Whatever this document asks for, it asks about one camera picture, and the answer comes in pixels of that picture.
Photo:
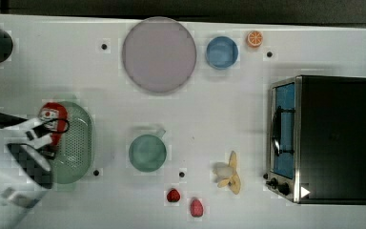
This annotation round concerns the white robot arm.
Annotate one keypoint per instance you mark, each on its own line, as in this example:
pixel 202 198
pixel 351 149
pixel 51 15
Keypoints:
pixel 25 174

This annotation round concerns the light red strawberry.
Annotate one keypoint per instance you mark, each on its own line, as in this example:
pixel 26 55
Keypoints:
pixel 196 208

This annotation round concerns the green oval strainer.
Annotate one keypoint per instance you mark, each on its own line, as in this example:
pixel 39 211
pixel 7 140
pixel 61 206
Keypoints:
pixel 75 154

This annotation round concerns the dark red strawberry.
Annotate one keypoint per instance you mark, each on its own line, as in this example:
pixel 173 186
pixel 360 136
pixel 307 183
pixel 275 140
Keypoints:
pixel 173 196

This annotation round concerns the blue bowl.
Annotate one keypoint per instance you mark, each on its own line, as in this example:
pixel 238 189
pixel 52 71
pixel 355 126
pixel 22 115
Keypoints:
pixel 222 52

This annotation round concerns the orange slice toy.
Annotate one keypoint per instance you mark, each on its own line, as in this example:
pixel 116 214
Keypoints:
pixel 254 39

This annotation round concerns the silver black toaster oven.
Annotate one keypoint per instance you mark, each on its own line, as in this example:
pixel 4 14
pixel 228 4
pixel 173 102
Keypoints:
pixel 317 140

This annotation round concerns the green mug with handle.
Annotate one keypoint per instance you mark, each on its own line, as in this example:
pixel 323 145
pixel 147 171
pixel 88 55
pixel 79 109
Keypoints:
pixel 148 152

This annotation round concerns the peeled toy banana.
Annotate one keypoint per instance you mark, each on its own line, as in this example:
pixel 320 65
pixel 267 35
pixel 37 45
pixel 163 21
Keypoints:
pixel 227 175

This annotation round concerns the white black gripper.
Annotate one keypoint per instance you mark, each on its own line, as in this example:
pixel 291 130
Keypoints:
pixel 32 132

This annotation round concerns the red ketchup bottle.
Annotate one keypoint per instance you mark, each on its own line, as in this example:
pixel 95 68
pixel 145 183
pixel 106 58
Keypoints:
pixel 55 118

